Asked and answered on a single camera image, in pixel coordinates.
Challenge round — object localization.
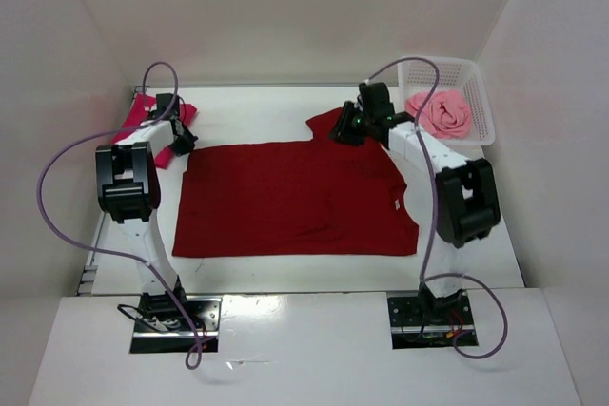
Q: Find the dark red t shirt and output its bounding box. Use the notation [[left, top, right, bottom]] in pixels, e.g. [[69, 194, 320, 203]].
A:
[[172, 109, 419, 259]]

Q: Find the light pink t shirt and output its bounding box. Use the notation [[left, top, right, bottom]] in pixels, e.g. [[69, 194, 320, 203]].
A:
[[419, 89, 472, 140]]

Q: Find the white plastic basket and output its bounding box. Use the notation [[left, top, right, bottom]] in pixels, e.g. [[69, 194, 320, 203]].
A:
[[397, 56, 496, 147]]

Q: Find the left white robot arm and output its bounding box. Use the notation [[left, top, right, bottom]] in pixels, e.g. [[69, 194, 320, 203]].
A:
[[95, 93, 197, 333]]

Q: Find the magenta t shirt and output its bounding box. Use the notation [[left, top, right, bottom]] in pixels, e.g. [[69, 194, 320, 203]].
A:
[[112, 94, 198, 169]]

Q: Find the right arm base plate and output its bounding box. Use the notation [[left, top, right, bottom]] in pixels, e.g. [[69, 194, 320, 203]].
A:
[[386, 291, 479, 350]]

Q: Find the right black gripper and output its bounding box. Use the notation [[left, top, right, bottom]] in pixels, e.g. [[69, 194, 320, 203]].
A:
[[327, 100, 374, 146]]

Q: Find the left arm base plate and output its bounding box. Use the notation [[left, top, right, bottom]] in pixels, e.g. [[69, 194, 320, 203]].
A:
[[117, 296, 223, 355]]

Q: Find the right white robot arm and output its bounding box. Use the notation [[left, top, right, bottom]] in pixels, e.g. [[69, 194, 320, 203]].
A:
[[329, 82, 501, 324]]

